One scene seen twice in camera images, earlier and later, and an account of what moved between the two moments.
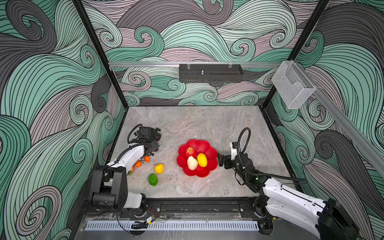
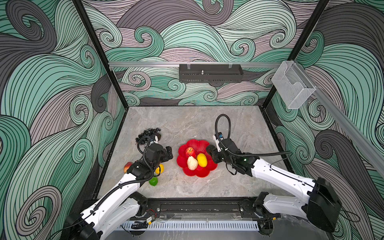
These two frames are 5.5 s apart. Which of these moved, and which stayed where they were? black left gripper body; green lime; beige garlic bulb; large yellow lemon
Moved: black left gripper body
Stayed: beige garlic bulb; large yellow lemon; green lime
